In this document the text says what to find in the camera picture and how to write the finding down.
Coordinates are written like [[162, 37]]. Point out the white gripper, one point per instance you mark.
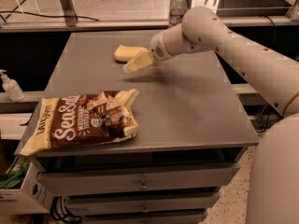
[[156, 48]]

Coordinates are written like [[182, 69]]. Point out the yellow sponge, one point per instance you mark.
[[124, 54]]

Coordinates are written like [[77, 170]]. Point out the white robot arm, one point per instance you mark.
[[274, 178]]

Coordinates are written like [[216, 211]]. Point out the clear plastic water bottle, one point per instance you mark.
[[177, 10]]

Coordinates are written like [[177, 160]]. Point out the brown sea salt chip bag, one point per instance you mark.
[[83, 120]]

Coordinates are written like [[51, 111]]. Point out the grey metal drawer cabinet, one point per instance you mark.
[[192, 132]]

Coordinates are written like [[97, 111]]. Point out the white pump dispenser bottle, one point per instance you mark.
[[11, 87]]

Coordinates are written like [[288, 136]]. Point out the white cardboard box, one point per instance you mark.
[[20, 193]]

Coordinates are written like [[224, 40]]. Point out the grey metal frame post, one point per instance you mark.
[[70, 16]]

